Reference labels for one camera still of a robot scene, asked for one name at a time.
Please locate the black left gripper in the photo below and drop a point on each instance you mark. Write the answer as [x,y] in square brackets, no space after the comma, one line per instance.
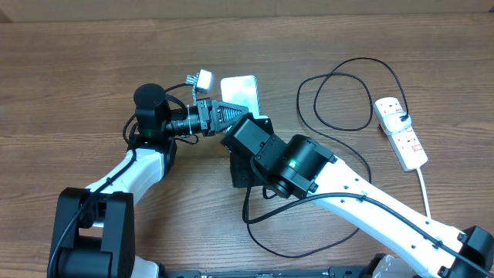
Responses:
[213,107]

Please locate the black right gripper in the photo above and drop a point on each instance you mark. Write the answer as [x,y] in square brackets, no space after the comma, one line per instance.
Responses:
[247,179]

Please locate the blue Galaxy smartphone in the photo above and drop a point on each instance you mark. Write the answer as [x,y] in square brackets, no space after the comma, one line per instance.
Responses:
[241,90]

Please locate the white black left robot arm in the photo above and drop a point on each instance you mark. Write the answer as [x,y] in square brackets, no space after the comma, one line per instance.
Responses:
[94,233]

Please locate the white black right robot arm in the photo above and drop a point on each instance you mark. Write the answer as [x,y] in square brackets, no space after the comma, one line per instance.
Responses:
[307,170]

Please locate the white charger plug adapter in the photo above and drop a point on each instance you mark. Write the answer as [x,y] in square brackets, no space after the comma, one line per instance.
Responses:
[395,122]

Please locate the white power strip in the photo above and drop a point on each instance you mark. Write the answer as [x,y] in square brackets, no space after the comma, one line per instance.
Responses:
[405,144]

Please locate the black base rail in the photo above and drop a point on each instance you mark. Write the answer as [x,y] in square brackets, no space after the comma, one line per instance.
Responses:
[331,272]

